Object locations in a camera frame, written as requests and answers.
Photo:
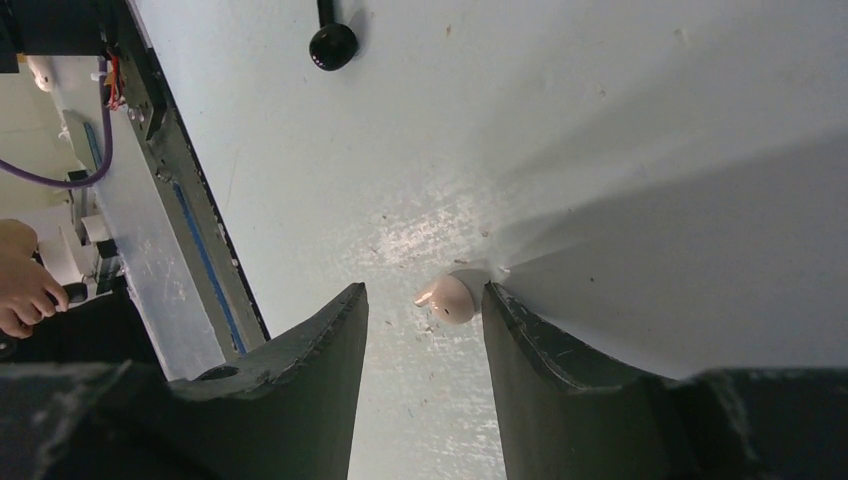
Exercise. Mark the operator bare hand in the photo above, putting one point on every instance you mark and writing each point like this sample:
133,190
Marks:
29,293

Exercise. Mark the white earbud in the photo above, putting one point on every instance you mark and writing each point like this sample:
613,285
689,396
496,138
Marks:
448,299

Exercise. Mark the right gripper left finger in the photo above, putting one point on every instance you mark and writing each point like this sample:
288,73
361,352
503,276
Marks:
285,410

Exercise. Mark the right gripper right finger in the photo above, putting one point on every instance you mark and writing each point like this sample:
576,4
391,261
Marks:
568,411

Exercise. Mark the black earbud lower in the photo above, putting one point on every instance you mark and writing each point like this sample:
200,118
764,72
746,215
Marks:
335,44

